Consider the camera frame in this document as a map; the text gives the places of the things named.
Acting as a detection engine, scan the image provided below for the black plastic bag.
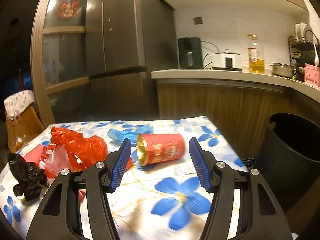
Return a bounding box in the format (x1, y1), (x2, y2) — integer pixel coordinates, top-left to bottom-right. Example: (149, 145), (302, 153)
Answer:
(8, 153), (49, 201)

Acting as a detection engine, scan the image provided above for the red cylindrical can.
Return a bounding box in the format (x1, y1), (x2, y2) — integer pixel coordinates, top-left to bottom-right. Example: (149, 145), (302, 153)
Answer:
(137, 134), (185, 166)

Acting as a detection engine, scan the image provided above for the white ladle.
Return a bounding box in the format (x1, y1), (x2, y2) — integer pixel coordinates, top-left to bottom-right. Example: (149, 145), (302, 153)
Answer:
(313, 42), (320, 67)

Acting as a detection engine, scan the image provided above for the red white printed bag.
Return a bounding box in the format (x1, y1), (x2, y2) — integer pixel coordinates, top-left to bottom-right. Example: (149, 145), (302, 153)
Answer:
(23, 144), (85, 185)

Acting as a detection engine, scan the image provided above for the black trash bin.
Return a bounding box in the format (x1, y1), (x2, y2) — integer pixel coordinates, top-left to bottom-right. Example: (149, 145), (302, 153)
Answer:
(254, 113), (319, 212)

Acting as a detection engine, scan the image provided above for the wooden chair with cover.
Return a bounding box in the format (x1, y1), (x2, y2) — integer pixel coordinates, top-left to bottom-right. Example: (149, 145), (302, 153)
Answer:
(4, 90), (44, 153)

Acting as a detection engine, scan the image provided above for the black air fryer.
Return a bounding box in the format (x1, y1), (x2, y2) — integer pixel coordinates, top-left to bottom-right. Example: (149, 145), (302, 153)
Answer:
(177, 37), (203, 69)

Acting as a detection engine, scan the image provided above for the black dish rack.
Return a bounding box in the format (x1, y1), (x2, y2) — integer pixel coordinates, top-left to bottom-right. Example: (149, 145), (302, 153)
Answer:
(288, 22), (319, 82)

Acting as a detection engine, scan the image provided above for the red orange plastic bag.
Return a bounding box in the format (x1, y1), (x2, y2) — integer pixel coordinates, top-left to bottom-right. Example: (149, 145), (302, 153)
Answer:
(51, 127), (108, 172)

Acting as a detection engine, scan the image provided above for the pink utensil holder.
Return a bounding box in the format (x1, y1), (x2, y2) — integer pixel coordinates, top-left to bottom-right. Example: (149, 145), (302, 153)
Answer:
(304, 63), (320, 88)

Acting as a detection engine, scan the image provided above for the wall socket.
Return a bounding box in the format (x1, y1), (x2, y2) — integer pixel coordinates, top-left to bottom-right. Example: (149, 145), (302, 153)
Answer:
(193, 17), (203, 25)

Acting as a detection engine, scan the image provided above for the dark grey refrigerator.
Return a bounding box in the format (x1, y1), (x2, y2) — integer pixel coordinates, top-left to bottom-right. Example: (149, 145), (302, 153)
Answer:
(86, 0), (178, 120)

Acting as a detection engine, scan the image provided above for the cooking oil bottle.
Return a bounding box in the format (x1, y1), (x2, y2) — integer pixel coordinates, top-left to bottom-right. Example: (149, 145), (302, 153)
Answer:
(247, 34), (265, 74)

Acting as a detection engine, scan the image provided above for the white rice cooker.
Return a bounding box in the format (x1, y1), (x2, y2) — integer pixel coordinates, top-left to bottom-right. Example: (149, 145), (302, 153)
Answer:
(212, 49), (242, 72)

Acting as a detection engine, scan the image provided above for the steel pot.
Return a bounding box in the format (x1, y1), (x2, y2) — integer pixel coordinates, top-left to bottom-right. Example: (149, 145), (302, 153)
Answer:
(271, 63), (294, 79)

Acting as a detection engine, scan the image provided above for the red round door decoration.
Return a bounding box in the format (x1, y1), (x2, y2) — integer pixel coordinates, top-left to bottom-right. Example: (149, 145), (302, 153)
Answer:
(57, 0), (80, 19)

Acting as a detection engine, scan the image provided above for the wooden base cabinet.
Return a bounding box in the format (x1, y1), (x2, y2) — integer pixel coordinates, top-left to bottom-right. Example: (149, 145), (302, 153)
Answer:
(156, 79), (319, 159)

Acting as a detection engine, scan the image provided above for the blue crumpled glove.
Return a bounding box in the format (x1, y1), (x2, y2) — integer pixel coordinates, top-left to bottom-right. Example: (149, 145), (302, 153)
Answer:
(107, 124), (153, 147)

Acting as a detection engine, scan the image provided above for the floral white blue tablecloth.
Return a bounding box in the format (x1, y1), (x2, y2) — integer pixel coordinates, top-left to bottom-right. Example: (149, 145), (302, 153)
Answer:
(0, 115), (251, 240)

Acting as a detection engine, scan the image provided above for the wooden glass door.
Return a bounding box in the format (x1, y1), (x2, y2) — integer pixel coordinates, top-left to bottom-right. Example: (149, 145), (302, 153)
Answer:
(30, 0), (95, 126)

